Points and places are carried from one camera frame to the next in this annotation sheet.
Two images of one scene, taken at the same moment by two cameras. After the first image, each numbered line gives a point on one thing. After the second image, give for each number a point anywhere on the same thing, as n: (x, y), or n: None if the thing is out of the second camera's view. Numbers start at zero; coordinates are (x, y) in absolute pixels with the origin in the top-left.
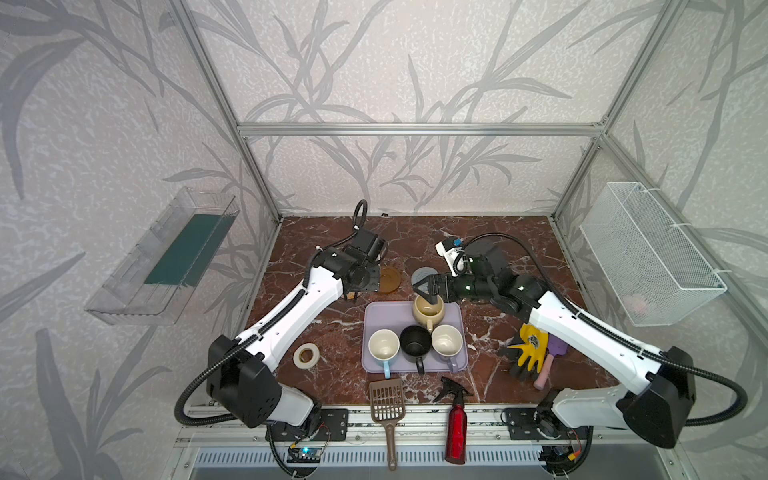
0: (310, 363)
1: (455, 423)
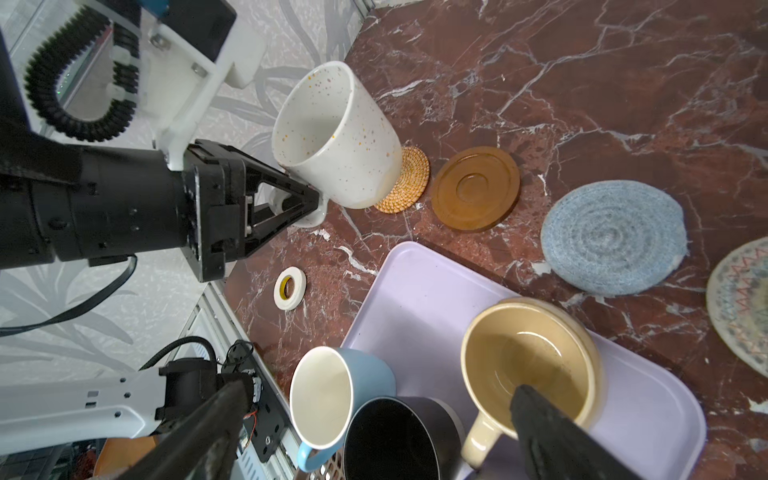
0: (290, 288)
1: None
